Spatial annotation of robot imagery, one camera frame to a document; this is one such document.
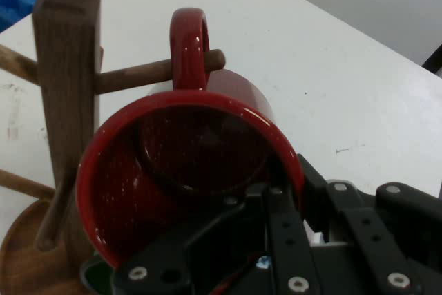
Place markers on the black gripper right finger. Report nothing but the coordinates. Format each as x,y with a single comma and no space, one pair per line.
373,236

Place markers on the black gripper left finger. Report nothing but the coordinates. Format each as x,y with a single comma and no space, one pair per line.
283,239

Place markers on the red enamel mug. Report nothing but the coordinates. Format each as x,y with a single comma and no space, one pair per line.
190,63

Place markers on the black bar near floor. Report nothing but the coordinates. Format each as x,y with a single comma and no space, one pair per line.
434,60

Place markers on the green enamel mug white print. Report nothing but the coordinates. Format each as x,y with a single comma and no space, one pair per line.
95,277

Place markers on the dark wooden mug tree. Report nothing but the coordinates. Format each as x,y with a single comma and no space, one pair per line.
65,67

